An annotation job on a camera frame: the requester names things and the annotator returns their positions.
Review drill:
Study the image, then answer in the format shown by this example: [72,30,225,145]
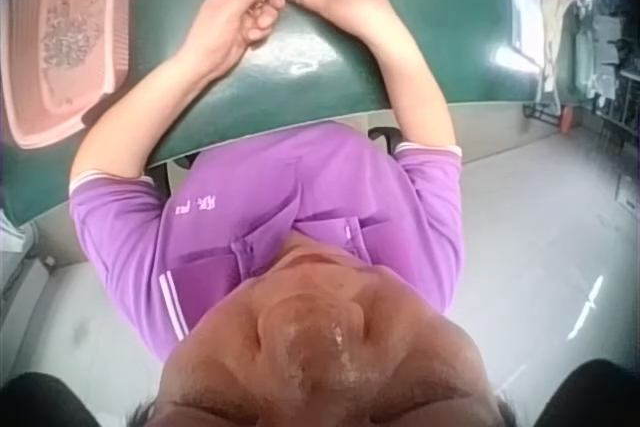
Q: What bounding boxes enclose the person's left hand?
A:
[192,0,290,59]

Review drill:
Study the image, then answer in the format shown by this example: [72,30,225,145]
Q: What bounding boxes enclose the green table mat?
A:
[0,0,544,221]

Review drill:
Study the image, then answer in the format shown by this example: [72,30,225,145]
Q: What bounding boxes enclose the black chair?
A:
[149,125,404,198]

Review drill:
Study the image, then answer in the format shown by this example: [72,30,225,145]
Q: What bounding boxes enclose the heap of metal parts in basket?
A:
[40,0,104,71]

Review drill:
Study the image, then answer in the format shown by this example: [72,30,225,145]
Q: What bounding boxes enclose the pink plastic basket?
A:
[0,0,136,151]

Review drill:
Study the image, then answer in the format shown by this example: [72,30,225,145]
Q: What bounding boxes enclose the cluttered rack with bags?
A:
[504,0,640,136]

